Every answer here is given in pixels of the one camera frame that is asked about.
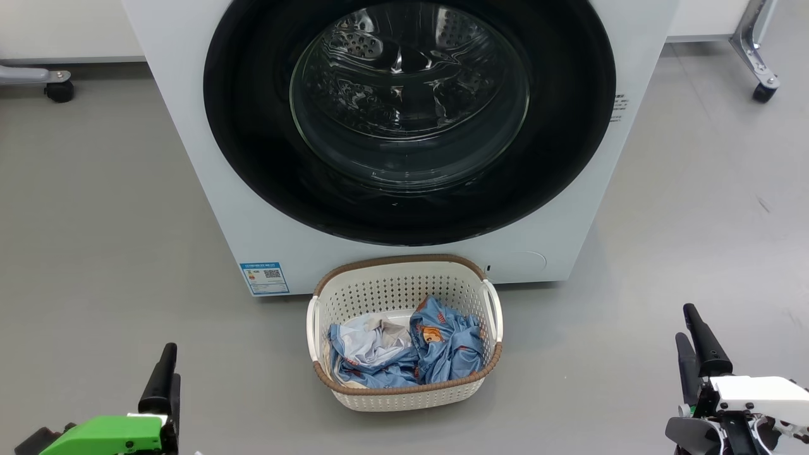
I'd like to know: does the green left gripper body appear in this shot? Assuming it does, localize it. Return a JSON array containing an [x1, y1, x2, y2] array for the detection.
[[38, 414, 179, 455]]

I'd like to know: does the black round glass washer door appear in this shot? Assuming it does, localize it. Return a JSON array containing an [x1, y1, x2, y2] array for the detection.
[[202, 0, 617, 247]]

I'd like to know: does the round white filter access cover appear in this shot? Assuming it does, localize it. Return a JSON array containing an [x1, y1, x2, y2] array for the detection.
[[490, 251, 547, 282]]

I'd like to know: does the blue patterned garment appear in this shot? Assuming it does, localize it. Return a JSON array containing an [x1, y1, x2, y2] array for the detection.
[[327, 296, 487, 389]]

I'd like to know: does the metal caster leg with wheel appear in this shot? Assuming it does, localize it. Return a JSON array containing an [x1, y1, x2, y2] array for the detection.
[[730, 0, 781, 104], [0, 63, 75, 104]]

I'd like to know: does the white grey garment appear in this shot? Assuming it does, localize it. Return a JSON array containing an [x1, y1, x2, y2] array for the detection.
[[344, 313, 415, 370]]

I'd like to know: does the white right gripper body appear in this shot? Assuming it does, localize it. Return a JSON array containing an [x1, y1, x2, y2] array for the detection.
[[679, 376, 809, 455]]

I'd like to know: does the white partition panel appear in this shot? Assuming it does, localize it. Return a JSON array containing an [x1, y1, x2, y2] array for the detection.
[[667, 0, 759, 44], [0, 0, 146, 64]]

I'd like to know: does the cream laundry basket brown rim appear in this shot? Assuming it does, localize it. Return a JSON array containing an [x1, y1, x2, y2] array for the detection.
[[306, 254, 504, 413]]

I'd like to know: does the blue energy label sticker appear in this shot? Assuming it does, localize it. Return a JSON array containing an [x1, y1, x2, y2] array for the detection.
[[240, 261, 290, 296]]

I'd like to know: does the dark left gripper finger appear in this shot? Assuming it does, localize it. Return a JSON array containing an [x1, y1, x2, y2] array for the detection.
[[168, 373, 182, 443], [138, 343, 178, 416]]

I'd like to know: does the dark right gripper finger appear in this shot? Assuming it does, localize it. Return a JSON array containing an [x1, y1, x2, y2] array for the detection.
[[683, 303, 734, 379], [675, 332, 701, 408]]

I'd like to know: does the white front-load washing machine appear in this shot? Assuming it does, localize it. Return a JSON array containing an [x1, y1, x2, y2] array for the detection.
[[121, 0, 680, 298]]

